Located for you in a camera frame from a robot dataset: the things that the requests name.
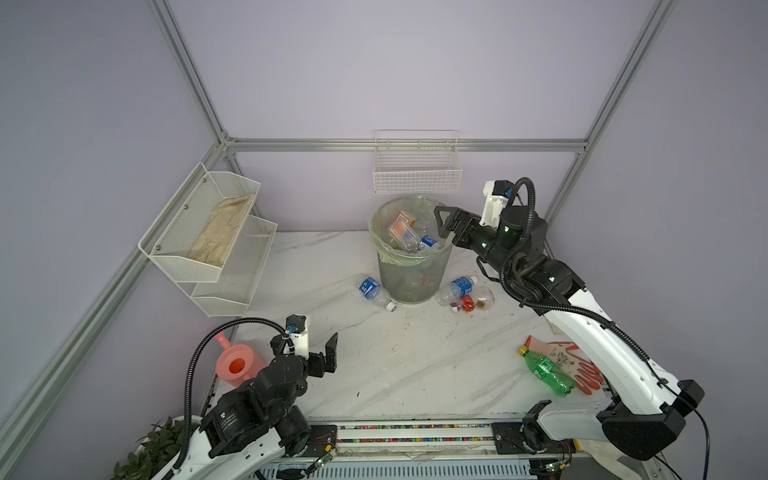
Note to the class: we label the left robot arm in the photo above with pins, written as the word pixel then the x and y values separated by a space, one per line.
pixel 259 421

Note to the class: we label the green soda bottle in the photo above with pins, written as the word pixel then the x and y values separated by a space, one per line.
pixel 548 372

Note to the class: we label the green plastic bin liner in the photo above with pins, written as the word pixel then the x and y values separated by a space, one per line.
pixel 424 223

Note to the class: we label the white mesh two-tier shelf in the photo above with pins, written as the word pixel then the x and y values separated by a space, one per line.
pixel 218 292

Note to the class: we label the white cotton glove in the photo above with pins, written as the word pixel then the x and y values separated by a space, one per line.
pixel 607 455

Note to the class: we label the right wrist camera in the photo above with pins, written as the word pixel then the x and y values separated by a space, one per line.
pixel 497 195

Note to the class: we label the red coated glove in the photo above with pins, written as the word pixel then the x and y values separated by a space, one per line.
pixel 569 358

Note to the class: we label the grey mesh waste bin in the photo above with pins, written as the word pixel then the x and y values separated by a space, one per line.
pixel 415 284

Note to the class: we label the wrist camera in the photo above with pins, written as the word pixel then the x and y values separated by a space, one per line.
pixel 297 327
pixel 497 195

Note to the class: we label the orange label bottle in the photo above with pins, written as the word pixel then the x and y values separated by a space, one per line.
pixel 402 234

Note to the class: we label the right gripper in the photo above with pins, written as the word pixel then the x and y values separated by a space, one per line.
pixel 462 218

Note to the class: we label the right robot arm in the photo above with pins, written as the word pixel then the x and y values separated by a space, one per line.
pixel 648 406

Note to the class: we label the beige cloth in shelf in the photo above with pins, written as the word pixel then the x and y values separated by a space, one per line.
pixel 217 238

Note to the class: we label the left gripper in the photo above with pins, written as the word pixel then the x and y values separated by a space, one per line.
pixel 316 367

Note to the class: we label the potted green plant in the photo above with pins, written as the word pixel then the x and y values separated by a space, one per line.
pixel 153 452

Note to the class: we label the white wire wall basket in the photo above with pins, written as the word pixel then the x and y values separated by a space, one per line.
pixel 416 161

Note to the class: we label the pink watering can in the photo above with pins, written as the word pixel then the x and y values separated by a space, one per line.
pixel 237 363

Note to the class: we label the small blue label bottle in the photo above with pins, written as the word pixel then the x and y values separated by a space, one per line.
pixel 428 242

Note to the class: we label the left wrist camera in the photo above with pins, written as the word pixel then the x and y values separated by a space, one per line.
pixel 297 327

